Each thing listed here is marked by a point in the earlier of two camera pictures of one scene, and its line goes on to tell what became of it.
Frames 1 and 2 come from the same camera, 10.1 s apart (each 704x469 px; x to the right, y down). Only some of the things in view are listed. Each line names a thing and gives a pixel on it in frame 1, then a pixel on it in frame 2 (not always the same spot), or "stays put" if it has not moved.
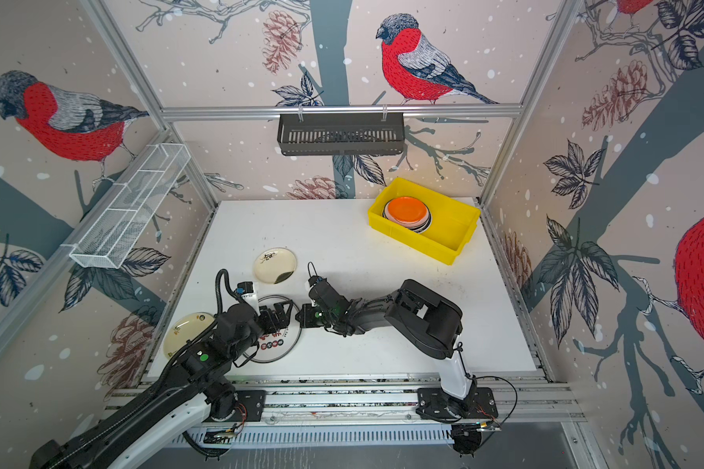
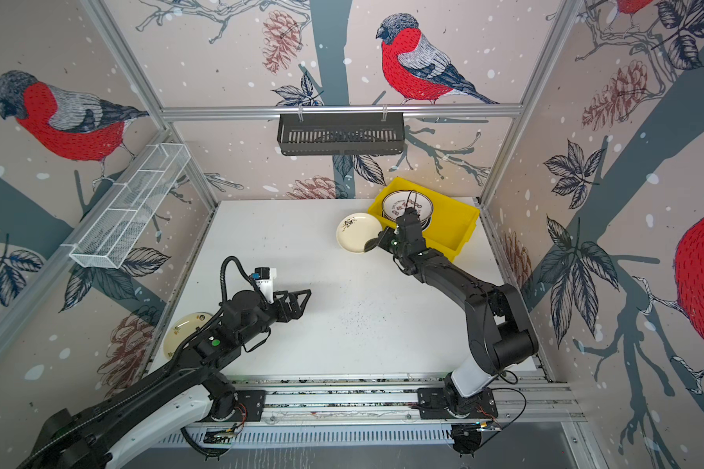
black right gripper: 307,319 → 385,238
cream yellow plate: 183,328 stays put
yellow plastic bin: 424,218 stays put
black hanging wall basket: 340,133 stays put
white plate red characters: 278,345 → 395,204
